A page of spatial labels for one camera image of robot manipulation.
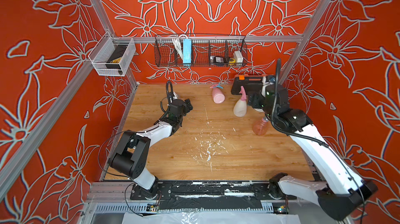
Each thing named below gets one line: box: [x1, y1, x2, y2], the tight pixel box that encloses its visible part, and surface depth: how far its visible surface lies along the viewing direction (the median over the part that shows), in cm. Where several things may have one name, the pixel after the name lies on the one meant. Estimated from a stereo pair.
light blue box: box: [182, 39, 192, 64], surface depth 92 cm
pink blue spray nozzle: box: [209, 83, 224, 90], surface depth 120 cm
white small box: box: [233, 50, 244, 64], surface depth 94 cm
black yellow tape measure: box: [228, 57, 236, 66], surface depth 97 cm
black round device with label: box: [213, 56, 224, 64], surface depth 97 cm
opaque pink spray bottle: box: [212, 87, 225, 104], surface depth 106 cm
